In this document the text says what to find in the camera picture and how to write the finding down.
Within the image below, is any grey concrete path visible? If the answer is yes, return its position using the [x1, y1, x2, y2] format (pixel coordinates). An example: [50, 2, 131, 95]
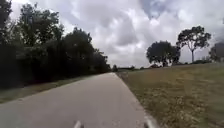
[0, 72, 161, 128]

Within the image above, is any round dark tree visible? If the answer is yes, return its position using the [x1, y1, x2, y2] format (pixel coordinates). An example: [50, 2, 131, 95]
[145, 40, 181, 68]

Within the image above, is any row of dark trees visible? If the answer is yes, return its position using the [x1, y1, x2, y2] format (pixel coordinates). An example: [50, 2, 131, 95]
[0, 0, 112, 90]

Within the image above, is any dry grass slope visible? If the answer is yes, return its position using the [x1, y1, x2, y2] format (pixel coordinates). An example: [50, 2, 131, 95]
[116, 62, 224, 128]

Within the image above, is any shaded grass strip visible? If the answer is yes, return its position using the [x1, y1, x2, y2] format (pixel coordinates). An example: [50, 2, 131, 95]
[0, 73, 101, 105]

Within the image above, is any tall thin-trunked tree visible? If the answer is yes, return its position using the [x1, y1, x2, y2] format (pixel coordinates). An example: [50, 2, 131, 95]
[176, 25, 212, 64]

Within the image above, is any group of trees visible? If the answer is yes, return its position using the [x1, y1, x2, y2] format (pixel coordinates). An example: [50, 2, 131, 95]
[208, 41, 224, 63]

